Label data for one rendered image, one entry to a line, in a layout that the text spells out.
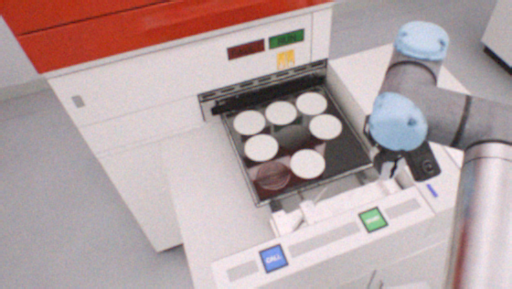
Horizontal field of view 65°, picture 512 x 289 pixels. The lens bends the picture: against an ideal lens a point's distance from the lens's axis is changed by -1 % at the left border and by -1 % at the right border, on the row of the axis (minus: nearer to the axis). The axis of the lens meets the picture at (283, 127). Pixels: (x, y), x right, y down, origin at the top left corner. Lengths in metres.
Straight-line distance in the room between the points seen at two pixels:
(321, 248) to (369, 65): 0.67
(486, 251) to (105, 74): 1.01
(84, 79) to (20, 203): 1.48
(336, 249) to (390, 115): 0.53
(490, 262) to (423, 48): 0.30
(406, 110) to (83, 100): 0.94
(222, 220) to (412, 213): 0.52
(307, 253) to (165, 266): 1.20
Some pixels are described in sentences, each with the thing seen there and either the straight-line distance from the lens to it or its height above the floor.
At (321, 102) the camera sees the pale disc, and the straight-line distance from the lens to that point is 1.34.
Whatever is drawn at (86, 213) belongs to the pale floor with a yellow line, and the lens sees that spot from 2.38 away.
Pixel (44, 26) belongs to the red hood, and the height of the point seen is 1.35.
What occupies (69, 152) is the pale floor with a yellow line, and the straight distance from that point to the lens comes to 2.67.
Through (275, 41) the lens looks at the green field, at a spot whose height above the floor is 1.10.
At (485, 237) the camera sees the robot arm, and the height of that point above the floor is 1.48.
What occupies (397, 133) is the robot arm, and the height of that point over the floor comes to 1.46.
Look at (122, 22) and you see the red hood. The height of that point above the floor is 1.31.
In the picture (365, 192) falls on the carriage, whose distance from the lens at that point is 1.17.
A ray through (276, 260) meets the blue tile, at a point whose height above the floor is 0.96.
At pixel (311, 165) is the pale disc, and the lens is 1.18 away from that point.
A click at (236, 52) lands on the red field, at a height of 1.10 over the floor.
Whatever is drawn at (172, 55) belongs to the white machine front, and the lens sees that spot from 1.18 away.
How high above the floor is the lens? 1.87
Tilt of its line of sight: 50 degrees down
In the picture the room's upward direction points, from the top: 2 degrees counter-clockwise
